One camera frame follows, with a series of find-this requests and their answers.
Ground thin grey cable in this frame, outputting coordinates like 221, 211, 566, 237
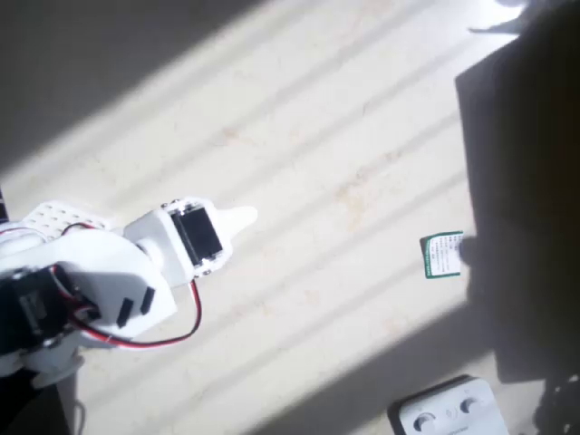
72, 393, 88, 435

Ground black speckled object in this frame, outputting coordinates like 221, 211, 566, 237
532, 373, 580, 435

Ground green white label card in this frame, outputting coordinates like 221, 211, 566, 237
420, 230, 464, 278

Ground red black gripper servo cable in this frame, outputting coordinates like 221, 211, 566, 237
63, 279, 203, 353

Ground red black upper arm cable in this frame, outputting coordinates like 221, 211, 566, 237
60, 223, 94, 240

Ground white device with two knobs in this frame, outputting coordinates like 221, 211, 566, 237
387, 374, 511, 435

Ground white perforated base plate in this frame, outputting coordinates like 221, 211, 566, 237
22, 198, 114, 244

